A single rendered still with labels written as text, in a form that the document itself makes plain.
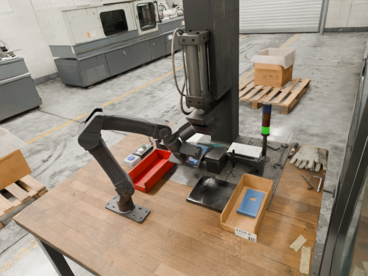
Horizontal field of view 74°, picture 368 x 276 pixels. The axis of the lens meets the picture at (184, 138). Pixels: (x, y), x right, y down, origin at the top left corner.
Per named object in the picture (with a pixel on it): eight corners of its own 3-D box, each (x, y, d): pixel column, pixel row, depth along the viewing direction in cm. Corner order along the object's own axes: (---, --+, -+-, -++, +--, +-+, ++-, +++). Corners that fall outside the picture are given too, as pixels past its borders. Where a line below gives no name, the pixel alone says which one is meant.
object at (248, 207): (235, 215, 92) (235, 209, 91) (247, 189, 103) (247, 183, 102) (254, 221, 89) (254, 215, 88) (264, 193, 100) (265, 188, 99)
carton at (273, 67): (264, 74, 473) (265, 46, 448) (297, 77, 438) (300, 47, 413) (248, 85, 430) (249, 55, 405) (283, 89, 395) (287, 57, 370)
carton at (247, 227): (220, 230, 89) (220, 215, 85) (243, 187, 107) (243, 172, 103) (256, 243, 83) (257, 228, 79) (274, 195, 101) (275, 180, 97)
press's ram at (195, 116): (176, 136, 114) (167, 72, 100) (201, 113, 133) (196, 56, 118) (211, 143, 106) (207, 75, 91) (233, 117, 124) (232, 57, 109)
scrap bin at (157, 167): (126, 186, 114) (124, 176, 111) (157, 157, 132) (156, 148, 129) (147, 193, 109) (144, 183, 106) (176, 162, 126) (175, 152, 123)
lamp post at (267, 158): (256, 160, 121) (258, 104, 106) (259, 154, 125) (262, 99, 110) (268, 163, 118) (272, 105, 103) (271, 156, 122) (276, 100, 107)
